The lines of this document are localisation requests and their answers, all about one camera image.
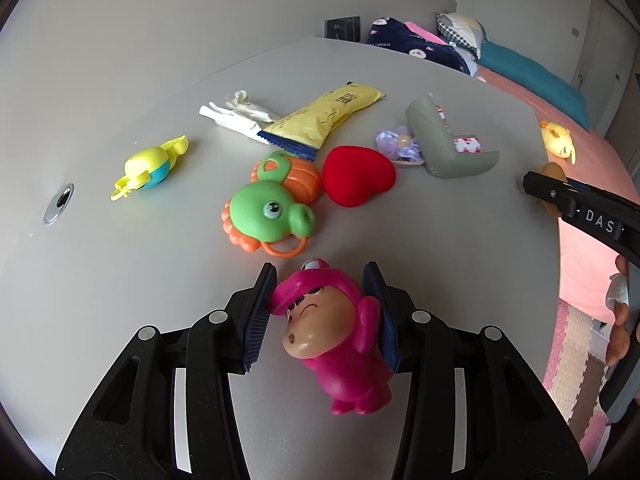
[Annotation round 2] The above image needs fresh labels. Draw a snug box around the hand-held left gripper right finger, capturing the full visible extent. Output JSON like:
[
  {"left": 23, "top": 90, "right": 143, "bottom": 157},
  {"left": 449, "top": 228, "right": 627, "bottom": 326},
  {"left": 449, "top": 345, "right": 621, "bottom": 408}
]
[{"left": 362, "top": 261, "right": 588, "bottom": 480}]

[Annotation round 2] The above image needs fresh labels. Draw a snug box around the navy printed blanket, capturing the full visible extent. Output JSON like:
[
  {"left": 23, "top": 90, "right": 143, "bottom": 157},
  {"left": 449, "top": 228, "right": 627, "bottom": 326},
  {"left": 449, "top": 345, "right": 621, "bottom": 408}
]
[{"left": 366, "top": 17, "right": 478, "bottom": 76}]

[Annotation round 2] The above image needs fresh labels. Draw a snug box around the teal pillow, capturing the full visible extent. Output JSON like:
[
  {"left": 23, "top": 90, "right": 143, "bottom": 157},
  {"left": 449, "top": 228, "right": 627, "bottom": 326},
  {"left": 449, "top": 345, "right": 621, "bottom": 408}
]
[{"left": 475, "top": 40, "right": 590, "bottom": 131}]

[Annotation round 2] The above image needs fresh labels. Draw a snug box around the person's right hand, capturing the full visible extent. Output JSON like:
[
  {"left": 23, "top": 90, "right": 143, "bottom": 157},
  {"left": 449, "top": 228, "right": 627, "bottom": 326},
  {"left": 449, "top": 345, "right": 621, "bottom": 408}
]
[{"left": 605, "top": 255, "right": 633, "bottom": 367}]

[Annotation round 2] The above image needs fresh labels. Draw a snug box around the crumpled white wrapper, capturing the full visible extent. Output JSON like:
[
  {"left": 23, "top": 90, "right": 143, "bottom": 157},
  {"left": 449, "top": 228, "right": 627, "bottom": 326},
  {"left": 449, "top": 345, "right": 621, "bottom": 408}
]
[{"left": 198, "top": 90, "right": 281, "bottom": 147}]

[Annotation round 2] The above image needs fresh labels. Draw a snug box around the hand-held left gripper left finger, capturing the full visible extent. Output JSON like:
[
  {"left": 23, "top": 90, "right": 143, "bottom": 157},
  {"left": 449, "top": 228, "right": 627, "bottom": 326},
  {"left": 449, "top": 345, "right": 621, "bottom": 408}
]
[{"left": 55, "top": 262, "right": 278, "bottom": 480}]

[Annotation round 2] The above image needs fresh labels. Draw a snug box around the light blue printed cloth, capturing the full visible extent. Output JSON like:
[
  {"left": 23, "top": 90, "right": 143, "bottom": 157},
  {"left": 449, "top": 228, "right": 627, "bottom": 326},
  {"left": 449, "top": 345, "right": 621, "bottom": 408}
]
[{"left": 447, "top": 42, "right": 478, "bottom": 77}]

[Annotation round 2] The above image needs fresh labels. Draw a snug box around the pink cloth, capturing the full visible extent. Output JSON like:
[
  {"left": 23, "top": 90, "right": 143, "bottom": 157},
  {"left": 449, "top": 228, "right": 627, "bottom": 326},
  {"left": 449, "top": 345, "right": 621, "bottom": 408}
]
[{"left": 404, "top": 21, "right": 446, "bottom": 45}]

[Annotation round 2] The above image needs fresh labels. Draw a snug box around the pink and beige foam mat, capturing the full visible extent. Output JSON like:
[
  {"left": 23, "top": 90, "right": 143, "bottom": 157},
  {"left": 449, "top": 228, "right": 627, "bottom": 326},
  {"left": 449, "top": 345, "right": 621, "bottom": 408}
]
[{"left": 542, "top": 297, "right": 621, "bottom": 461}]

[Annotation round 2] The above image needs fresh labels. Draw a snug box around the yellow and blue toy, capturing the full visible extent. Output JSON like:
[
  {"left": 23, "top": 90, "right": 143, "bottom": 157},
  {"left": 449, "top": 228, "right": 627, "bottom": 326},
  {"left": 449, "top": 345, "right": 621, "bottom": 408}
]
[{"left": 110, "top": 135, "right": 191, "bottom": 202}]

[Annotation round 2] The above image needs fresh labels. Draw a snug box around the yellow snack packet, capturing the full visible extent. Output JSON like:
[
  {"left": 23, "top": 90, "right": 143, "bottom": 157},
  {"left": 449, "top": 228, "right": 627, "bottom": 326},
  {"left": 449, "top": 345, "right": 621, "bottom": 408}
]
[{"left": 257, "top": 81, "right": 387, "bottom": 162}]

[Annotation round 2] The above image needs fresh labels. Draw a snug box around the silver cable grommet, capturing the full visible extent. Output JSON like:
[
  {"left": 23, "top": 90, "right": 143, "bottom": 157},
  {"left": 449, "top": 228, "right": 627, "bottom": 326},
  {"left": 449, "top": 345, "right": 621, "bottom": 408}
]
[{"left": 43, "top": 183, "right": 75, "bottom": 225}]

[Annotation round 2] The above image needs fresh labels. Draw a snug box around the red heart plush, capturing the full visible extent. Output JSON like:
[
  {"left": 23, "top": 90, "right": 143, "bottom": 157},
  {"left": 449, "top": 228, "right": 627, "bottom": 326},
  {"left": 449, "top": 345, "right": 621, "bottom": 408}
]
[{"left": 322, "top": 145, "right": 397, "bottom": 208}]

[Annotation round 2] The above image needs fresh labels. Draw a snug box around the bed with pink sheet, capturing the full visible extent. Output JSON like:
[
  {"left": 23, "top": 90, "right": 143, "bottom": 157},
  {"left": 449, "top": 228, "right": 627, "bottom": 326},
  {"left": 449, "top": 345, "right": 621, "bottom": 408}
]
[{"left": 472, "top": 62, "right": 640, "bottom": 326}]

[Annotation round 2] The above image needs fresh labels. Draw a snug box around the green and orange fish toy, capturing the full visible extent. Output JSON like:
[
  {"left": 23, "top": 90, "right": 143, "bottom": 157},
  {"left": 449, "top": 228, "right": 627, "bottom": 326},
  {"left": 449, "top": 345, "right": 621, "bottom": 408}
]
[{"left": 220, "top": 150, "right": 323, "bottom": 260}]

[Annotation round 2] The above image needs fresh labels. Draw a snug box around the pink hooded doll toy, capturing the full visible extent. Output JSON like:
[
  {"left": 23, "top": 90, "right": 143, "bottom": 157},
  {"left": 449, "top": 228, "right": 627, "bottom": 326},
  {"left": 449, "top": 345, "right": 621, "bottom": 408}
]
[{"left": 269, "top": 257, "right": 393, "bottom": 416}]

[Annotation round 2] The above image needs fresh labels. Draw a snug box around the grey wardrobe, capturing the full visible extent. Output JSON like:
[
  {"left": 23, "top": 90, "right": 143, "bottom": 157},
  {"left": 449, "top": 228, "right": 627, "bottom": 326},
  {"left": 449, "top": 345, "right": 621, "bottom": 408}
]
[{"left": 570, "top": 0, "right": 640, "bottom": 136}]

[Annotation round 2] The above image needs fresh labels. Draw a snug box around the black wall socket panel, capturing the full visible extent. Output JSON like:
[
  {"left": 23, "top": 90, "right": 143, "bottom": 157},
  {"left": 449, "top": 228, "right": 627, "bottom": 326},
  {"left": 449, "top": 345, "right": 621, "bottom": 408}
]
[{"left": 325, "top": 16, "right": 362, "bottom": 42}]

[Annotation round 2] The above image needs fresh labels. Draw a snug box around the small white patterned pouch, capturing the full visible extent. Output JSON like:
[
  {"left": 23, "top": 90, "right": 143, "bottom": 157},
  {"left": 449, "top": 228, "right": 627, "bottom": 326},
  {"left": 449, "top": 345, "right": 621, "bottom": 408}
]
[{"left": 452, "top": 135, "right": 483, "bottom": 155}]

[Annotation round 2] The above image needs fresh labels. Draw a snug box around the yellow duck plush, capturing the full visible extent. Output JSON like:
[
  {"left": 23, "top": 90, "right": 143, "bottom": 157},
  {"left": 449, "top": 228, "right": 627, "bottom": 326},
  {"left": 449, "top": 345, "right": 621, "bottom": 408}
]
[{"left": 539, "top": 120, "right": 577, "bottom": 165}]

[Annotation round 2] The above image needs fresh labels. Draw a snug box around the grey folded pouch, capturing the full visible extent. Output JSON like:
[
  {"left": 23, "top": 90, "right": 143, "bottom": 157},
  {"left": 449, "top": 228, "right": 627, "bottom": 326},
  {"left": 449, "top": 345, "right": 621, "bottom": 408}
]
[{"left": 404, "top": 93, "right": 501, "bottom": 179}]

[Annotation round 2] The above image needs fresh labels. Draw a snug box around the purple flower toy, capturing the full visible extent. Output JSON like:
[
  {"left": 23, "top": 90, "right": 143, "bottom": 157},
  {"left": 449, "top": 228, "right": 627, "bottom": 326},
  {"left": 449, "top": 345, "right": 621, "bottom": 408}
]
[{"left": 375, "top": 125, "right": 423, "bottom": 168}]

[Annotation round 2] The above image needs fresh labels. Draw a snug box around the orange round toy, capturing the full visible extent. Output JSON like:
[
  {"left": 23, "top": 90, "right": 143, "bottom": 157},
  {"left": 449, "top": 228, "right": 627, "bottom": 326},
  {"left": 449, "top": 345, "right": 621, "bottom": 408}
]
[{"left": 537, "top": 162, "right": 568, "bottom": 218}]

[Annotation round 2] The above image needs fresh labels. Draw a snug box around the checkered pillow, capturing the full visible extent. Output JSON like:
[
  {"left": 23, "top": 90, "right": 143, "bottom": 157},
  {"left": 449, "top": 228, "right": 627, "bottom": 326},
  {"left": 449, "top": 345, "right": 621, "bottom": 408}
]
[{"left": 435, "top": 11, "right": 488, "bottom": 60}]

